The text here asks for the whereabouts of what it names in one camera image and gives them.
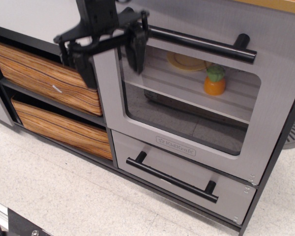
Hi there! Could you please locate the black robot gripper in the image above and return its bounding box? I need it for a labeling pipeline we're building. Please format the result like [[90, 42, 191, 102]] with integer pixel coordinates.
[[54, 0, 149, 89]]

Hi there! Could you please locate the grey toy oven door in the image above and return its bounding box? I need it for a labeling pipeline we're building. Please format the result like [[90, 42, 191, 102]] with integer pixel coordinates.
[[94, 0, 295, 184]]

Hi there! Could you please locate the white oven shelf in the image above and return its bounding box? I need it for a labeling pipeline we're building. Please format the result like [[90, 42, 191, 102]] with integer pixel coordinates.
[[120, 47, 261, 123]]

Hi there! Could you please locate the grey lower oven drawer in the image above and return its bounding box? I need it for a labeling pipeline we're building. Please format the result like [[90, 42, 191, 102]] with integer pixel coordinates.
[[112, 131, 256, 225]]

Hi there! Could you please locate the upper wood-pattern fabric bin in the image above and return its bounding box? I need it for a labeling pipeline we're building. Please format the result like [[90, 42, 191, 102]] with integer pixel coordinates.
[[0, 43, 103, 117]]

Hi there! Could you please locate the wood-pattern fabric bin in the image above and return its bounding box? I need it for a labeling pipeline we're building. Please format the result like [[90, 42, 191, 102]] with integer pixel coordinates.
[[11, 93, 113, 160], [0, 43, 103, 117]]

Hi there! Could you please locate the yellow toy plate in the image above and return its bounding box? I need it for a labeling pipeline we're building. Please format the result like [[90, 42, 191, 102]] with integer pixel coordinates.
[[166, 52, 212, 71]]

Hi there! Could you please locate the lower wood-pattern fabric bin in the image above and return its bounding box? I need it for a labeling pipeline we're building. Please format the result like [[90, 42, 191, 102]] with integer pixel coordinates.
[[11, 93, 113, 160]]

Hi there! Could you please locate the orange toy pineapple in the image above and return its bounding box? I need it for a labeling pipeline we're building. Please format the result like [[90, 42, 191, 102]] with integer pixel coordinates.
[[204, 65, 226, 96]]

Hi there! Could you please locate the dark grey kitchen cabinet frame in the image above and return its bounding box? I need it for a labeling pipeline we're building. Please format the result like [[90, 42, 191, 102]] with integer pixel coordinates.
[[0, 23, 295, 236]]

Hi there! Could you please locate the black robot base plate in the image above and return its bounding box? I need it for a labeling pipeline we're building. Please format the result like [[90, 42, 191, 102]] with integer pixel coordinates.
[[0, 208, 51, 236]]

